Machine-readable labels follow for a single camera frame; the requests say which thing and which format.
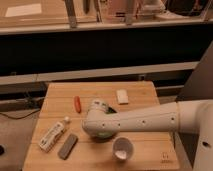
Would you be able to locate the grey rectangular eraser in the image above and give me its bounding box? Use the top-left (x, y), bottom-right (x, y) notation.
top-left (58, 134), bottom-right (78, 160)

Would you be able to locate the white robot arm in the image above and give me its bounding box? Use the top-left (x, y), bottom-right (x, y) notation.
top-left (82, 99), bottom-right (213, 171)

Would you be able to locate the small orange carrot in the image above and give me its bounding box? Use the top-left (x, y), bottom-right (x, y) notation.
top-left (74, 96), bottom-right (81, 113)

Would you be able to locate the white paper cup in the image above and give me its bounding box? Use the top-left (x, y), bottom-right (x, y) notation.
top-left (112, 137), bottom-right (134, 162)

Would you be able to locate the white tube with cap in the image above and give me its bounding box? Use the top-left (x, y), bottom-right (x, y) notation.
top-left (38, 117), bottom-right (70, 152)

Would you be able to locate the black cable on floor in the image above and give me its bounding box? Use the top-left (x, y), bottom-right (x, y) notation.
top-left (0, 108), bottom-right (41, 121)

